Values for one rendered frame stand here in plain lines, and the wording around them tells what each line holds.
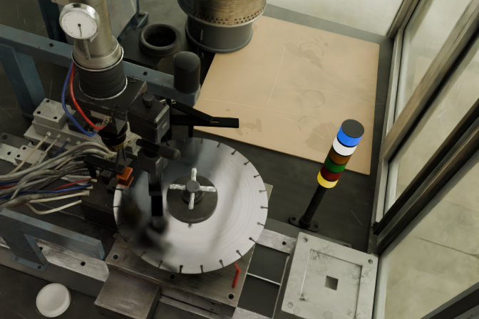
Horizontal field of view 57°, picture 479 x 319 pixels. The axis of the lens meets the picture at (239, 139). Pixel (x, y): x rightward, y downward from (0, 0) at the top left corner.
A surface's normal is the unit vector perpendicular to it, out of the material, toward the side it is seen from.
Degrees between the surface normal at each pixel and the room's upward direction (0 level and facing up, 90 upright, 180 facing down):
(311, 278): 0
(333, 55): 0
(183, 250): 0
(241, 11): 90
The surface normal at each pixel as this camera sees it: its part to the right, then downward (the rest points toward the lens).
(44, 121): -0.29, 0.75
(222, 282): 0.11, -0.59
